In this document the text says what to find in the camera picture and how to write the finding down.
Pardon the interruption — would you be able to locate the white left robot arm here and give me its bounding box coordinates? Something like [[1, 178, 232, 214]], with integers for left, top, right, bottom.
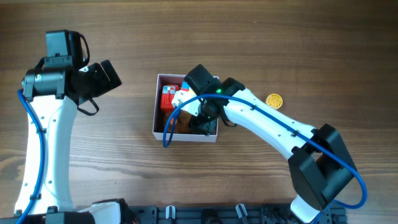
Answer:
[[1, 30, 134, 223]]

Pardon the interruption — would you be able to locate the yellow round plastic wheel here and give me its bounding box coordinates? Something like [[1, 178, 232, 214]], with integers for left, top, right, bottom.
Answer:
[[266, 93, 284, 110]]

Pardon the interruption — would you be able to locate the colourful two-by-two puzzle cube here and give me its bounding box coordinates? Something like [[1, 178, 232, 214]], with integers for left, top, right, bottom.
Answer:
[[181, 81, 195, 94]]

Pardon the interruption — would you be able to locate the red toy truck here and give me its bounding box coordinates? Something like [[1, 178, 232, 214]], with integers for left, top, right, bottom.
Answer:
[[160, 85, 180, 113]]

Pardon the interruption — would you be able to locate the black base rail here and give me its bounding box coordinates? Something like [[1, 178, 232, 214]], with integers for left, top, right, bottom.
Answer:
[[124, 203, 348, 224]]

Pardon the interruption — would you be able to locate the brown plush capybara with orange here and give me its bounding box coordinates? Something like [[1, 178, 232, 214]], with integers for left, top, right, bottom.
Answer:
[[164, 110, 193, 134]]

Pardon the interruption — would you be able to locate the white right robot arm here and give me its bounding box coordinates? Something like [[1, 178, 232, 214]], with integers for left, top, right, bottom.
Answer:
[[184, 65, 356, 223]]

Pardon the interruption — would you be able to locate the white cardboard box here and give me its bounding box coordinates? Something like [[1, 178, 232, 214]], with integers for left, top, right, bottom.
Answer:
[[152, 74, 219, 142]]

